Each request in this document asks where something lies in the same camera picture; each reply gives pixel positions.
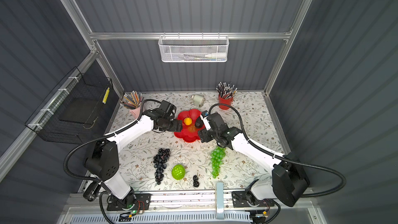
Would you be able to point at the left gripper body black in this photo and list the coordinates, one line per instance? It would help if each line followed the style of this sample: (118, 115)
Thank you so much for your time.
(172, 125)

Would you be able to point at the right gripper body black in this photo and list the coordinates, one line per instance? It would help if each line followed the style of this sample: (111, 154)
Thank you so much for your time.
(208, 135)

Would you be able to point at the green fake grape bunch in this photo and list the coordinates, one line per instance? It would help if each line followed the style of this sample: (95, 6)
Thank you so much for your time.
(216, 158)

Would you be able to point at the yellow fake pear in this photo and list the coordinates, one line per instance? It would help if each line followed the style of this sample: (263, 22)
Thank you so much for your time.
(188, 121)

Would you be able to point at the dark fake avocado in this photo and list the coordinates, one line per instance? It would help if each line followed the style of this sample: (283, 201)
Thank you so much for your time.
(199, 122)

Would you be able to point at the dark purple fake grape bunch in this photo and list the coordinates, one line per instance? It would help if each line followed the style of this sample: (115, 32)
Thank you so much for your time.
(160, 164)

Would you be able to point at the green fake custard apple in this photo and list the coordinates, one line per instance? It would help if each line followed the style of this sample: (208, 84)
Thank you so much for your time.
(178, 172)

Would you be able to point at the small dark grape cluster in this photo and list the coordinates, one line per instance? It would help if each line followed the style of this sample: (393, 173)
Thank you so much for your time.
(196, 183)

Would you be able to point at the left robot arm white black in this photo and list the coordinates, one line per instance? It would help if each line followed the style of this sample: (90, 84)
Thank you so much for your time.
(103, 155)

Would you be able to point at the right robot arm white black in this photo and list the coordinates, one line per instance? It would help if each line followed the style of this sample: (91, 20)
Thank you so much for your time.
(289, 180)

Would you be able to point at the red flower-shaped fruit bowl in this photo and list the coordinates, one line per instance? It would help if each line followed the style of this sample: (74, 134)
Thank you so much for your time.
(189, 133)

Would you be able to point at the pink pencil cup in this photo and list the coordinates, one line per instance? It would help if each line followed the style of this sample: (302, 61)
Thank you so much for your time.
(136, 112)

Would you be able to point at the red pen cup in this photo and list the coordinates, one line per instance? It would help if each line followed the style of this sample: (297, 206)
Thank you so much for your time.
(224, 102)

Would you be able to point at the coloured pencils bundle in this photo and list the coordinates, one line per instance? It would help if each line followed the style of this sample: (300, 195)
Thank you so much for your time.
(131, 100)

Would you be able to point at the white pencil sharpener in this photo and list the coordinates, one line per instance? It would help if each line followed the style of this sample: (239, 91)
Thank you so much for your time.
(198, 100)

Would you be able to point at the pens bundle in red cup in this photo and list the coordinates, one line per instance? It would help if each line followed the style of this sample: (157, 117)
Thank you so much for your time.
(226, 91)

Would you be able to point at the yellow tag on basket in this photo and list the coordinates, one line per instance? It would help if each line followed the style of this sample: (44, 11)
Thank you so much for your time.
(106, 94)

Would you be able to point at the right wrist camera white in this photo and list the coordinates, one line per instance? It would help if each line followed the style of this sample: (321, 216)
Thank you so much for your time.
(204, 116)

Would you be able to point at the white wire mesh basket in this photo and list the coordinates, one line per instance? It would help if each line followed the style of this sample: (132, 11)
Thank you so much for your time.
(190, 50)

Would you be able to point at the light blue rail bracket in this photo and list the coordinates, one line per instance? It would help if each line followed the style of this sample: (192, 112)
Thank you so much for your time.
(219, 193)

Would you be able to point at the black wire wall basket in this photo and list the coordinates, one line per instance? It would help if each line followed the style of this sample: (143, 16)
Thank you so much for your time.
(75, 114)

